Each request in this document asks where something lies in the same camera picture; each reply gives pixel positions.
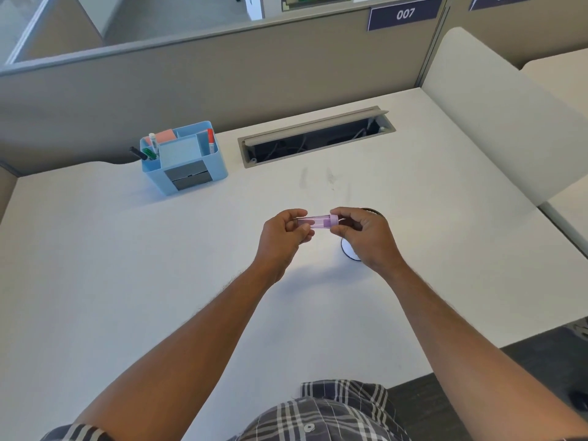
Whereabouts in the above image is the person's left hand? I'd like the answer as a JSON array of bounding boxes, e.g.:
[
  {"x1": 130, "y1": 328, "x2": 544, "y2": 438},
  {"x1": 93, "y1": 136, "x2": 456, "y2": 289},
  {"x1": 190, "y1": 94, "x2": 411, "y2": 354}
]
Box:
[{"x1": 254, "y1": 208, "x2": 316, "y2": 284}]

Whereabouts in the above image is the person's right hand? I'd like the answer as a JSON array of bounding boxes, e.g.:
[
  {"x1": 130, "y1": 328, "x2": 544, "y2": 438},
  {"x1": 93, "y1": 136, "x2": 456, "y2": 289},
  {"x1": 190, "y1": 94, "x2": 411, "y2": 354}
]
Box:
[{"x1": 329, "y1": 207, "x2": 408, "y2": 277}]

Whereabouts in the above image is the clear purple tube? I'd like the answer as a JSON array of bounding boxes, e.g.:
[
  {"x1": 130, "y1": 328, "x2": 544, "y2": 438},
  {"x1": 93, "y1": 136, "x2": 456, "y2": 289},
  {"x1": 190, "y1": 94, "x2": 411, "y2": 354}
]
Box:
[{"x1": 296, "y1": 215, "x2": 340, "y2": 229}]

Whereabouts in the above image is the person's left forearm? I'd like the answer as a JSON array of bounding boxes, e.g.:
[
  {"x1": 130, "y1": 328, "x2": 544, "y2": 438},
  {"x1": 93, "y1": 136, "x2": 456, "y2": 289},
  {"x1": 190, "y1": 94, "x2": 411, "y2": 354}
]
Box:
[{"x1": 73, "y1": 259, "x2": 288, "y2": 441}]

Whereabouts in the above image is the person's right forearm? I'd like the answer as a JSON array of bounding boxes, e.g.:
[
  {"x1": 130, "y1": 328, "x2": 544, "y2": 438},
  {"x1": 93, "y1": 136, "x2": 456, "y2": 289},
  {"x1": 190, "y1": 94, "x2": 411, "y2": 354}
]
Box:
[{"x1": 377, "y1": 261, "x2": 588, "y2": 441}]

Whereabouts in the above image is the round white black-rimmed lid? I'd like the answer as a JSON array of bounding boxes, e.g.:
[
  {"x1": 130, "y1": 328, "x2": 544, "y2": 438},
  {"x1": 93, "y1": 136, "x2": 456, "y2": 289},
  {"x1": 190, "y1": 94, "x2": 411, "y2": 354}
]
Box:
[{"x1": 341, "y1": 208, "x2": 384, "y2": 262}]

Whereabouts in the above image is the light blue desk organizer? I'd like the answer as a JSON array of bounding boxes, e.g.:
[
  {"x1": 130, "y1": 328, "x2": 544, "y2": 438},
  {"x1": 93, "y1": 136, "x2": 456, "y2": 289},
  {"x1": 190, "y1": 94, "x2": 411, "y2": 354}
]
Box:
[{"x1": 140, "y1": 121, "x2": 229, "y2": 196}]

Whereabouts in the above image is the grey organizer drawer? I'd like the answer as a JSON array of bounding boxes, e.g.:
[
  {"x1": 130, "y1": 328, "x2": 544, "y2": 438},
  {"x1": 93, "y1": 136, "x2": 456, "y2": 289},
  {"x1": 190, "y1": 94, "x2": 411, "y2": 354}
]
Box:
[{"x1": 164, "y1": 160, "x2": 214, "y2": 191}]

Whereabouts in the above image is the pink sticky note pad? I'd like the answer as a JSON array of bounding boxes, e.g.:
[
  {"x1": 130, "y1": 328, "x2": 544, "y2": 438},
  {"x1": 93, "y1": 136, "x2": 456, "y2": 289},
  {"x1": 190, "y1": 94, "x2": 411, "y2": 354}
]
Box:
[{"x1": 142, "y1": 129, "x2": 178, "y2": 146}]

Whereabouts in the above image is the plaid grey shirt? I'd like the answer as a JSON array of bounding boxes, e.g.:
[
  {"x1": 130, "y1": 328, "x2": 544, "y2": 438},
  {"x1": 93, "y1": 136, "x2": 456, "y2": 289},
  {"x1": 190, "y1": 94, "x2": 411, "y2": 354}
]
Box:
[{"x1": 40, "y1": 379, "x2": 413, "y2": 441}]

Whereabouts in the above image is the white desk divider panel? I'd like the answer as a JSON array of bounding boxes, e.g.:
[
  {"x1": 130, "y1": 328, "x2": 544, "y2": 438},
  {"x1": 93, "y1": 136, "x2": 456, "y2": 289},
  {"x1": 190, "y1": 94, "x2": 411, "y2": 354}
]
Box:
[{"x1": 421, "y1": 26, "x2": 588, "y2": 207}]

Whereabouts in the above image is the grey cubicle partition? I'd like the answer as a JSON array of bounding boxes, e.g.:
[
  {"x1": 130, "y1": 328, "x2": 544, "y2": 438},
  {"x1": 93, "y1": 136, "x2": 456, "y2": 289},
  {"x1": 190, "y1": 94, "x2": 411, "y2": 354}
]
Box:
[
  {"x1": 0, "y1": 0, "x2": 450, "y2": 178},
  {"x1": 447, "y1": 0, "x2": 588, "y2": 69}
]

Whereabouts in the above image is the green framed board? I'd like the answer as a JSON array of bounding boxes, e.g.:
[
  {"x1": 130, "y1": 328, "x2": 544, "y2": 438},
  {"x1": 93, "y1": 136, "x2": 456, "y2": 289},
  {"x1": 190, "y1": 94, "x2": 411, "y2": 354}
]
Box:
[{"x1": 281, "y1": 0, "x2": 353, "y2": 12}]

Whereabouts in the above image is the grey patterned shoe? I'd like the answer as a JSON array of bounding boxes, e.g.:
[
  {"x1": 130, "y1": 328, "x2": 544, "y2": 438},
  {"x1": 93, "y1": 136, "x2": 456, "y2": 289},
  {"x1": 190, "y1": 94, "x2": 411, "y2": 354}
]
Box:
[{"x1": 564, "y1": 317, "x2": 588, "y2": 341}]

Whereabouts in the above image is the grey cable tray flap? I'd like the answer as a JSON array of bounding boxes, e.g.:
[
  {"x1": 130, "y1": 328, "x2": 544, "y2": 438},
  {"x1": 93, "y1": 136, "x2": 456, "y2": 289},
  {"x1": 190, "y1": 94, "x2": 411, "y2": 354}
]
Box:
[{"x1": 243, "y1": 107, "x2": 389, "y2": 147}]

